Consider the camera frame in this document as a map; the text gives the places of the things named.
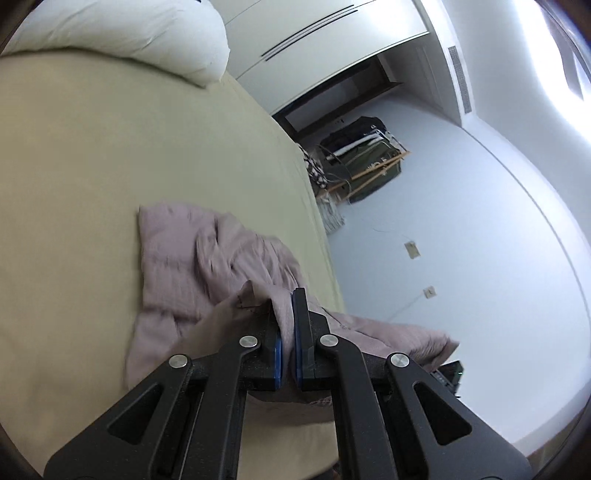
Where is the metal frame chair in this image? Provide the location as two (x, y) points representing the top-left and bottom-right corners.
(315, 144), (354, 205)

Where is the white wall air vent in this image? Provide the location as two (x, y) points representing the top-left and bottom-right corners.
(447, 45), (473, 114)

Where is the white hanging garment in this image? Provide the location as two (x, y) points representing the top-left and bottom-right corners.
(332, 133), (385, 158)

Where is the wooden clothes rack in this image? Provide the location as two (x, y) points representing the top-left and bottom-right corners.
(318, 134), (411, 204)

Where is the bed with beige sheet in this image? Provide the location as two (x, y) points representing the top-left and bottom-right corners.
(0, 46), (345, 468)

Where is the black hanging garment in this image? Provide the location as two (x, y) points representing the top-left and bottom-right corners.
(323, 117), (387, 149)

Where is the patterned seat cushion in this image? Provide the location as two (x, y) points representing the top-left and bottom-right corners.
(299, 144), (331, 188)

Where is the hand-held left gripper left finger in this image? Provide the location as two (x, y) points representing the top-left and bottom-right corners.
(44, 298), (283, 480)

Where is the large white pillow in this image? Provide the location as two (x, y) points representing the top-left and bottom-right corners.
(0, 0), (230, 88)

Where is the green hanging garment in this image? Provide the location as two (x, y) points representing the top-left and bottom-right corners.
(339, 138), (403, 200)

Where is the white wardrobe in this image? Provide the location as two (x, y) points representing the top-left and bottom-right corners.
(203, 0), (431, 116)

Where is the white grid laundry basket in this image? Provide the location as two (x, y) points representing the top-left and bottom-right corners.
(318, 194), (347, 234)

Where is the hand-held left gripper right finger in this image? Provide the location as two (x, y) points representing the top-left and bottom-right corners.
(291, 287), (529, 480)

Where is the mauve hooded puffer coat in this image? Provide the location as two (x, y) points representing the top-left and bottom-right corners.
(124, 199), (461, 408)

